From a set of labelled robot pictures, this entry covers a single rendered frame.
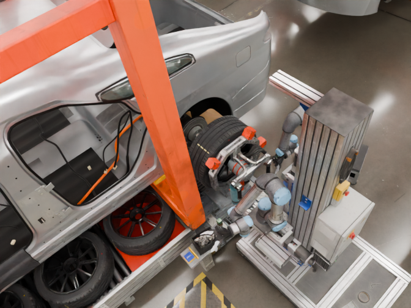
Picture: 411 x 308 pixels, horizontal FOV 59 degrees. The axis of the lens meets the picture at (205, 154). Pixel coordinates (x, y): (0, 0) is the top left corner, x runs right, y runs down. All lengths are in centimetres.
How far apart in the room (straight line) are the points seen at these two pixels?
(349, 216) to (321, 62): 325
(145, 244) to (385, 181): 258
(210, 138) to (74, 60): 118
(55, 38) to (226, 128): 178
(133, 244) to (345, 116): 217
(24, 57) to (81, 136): 219
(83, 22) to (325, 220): 183
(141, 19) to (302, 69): 384
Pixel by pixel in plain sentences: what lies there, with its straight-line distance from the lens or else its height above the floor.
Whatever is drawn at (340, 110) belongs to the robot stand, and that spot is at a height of 203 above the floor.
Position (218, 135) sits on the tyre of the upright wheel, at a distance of 295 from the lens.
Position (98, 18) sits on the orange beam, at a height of 267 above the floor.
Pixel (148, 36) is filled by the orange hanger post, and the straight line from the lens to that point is 174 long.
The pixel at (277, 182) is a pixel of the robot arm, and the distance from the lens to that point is 235.
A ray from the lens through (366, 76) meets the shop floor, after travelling 532.
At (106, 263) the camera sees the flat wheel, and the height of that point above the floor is 50.
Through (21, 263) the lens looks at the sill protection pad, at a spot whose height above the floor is 92.
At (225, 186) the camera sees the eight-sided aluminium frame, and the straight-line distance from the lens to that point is 325.
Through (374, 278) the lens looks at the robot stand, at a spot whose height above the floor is 21.
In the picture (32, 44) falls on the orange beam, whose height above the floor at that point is 270.
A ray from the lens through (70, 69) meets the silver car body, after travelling 262.
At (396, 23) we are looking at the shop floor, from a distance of 634.
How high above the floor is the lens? 346
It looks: 53 degrees down
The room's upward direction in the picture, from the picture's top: 11 degrees counter-clockwise
